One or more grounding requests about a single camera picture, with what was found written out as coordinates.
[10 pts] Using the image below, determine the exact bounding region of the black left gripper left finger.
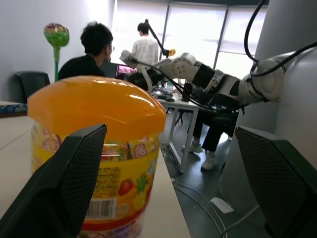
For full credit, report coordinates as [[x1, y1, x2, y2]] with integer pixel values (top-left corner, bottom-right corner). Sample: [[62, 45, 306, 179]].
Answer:
[[0, 123, 108, 238]]

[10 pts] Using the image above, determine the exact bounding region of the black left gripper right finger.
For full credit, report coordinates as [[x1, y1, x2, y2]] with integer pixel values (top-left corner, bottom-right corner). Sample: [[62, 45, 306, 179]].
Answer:
[[234, 125, 317, 238]]

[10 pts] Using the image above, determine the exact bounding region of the orange-lidded colourful lollipop jar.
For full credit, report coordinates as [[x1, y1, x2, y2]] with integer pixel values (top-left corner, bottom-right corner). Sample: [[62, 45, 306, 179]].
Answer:
[[26, 75, 167, 238]]

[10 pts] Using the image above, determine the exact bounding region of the computer monitor with pink screen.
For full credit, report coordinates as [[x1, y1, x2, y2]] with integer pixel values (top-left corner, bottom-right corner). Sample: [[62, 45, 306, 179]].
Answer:
[[115, 63, 138, 81]]

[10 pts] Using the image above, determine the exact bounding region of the standing person in white top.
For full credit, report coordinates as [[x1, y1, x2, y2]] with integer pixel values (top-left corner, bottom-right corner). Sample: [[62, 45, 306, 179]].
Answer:
[[130, 22, 159, 66]]

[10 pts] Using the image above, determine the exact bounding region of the white office desk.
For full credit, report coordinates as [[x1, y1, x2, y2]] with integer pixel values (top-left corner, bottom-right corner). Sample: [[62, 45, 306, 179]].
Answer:
[[156, 95, 202, 174]]

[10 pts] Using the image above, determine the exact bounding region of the seated person in black shirt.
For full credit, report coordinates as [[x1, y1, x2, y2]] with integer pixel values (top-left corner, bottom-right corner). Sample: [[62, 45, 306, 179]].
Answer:
[[57, 21, 116, 80]]

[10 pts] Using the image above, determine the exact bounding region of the white paper scrap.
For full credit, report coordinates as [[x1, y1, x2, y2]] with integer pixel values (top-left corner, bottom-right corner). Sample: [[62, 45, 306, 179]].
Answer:
[[210, 196, 235, 214]]

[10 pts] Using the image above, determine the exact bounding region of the silver robot torso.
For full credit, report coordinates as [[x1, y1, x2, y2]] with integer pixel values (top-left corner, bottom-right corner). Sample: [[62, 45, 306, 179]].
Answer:
[[219, 0, 317, 225]]

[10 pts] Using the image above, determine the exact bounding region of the seated person in black trousers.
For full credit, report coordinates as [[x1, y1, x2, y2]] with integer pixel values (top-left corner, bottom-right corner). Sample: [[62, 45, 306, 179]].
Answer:
[[188, 93, 240, 171]]

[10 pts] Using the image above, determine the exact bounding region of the blue patterned box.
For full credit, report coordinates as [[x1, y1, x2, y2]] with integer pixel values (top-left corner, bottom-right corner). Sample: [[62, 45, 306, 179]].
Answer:
[[0, 102, 28, 119]]

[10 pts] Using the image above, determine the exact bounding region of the green-wrapped lollipop on green stick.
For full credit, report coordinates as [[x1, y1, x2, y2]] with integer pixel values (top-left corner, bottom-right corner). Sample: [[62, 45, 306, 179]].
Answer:
[[43, 22, 70, 82]]

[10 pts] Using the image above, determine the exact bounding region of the black office chair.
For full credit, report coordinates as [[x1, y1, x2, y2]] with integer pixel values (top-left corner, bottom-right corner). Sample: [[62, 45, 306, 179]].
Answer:
[[14, 71, 51, 104]]

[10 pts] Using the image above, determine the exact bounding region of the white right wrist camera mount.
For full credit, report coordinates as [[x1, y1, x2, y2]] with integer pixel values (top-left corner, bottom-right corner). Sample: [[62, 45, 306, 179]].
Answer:
[[119, 50, 155, 91]]

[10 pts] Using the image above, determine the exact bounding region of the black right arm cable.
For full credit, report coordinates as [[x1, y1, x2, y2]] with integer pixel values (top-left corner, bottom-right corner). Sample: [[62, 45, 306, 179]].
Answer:
[[133, 59, 240, 113]]

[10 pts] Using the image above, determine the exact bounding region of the white floor cable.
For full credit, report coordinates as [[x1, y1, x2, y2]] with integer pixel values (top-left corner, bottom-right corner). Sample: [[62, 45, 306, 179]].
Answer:
[[170, 178, 260, 238]]

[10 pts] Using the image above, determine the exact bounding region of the black torso cable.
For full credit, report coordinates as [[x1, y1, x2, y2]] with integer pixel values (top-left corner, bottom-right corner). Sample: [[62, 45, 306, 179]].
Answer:
[[244, 0, 317, 78]]

